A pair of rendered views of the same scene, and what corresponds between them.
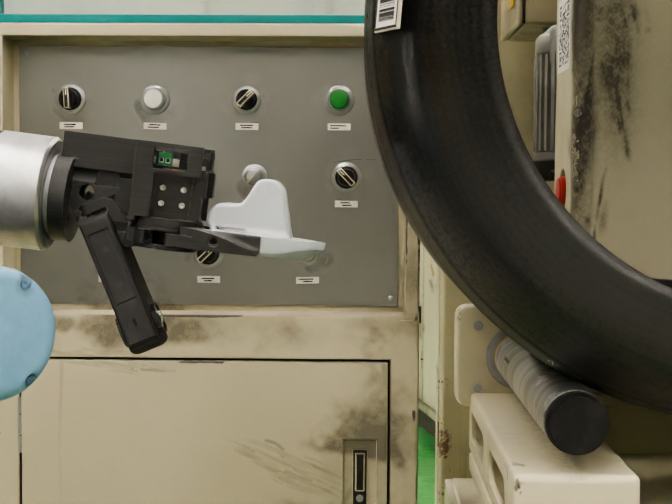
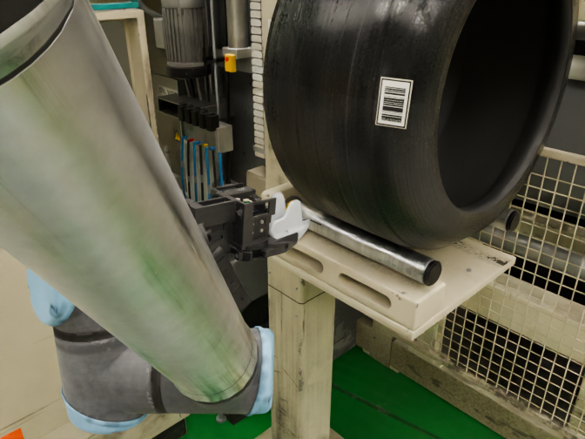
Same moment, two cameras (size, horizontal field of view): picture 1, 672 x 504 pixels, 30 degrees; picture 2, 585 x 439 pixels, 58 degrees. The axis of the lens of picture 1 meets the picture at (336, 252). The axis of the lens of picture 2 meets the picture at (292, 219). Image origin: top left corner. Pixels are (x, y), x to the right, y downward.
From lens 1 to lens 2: 0.77 m
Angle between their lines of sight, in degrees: 48
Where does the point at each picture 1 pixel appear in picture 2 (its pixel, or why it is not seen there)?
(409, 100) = (393, 158)
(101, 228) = (220, 258)
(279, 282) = not seen: hidden behind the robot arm
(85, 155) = (207, 219)
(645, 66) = not seen: hidden behind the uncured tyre
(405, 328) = not seen: hidden behind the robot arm
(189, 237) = (276, 249)
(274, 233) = (298, 226)
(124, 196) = (227, 233)
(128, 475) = (24, 301)
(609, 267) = (453, 212)
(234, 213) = (282, 224)
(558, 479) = (426, 296)
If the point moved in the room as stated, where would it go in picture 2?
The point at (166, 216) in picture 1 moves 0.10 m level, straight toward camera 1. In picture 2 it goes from (253, 238) to (316, 263)
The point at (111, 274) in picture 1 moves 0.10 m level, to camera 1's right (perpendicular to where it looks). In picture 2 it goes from (228, 280) to (285, 253)
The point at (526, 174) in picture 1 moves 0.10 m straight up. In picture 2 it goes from (437, 184) to (446, 116)
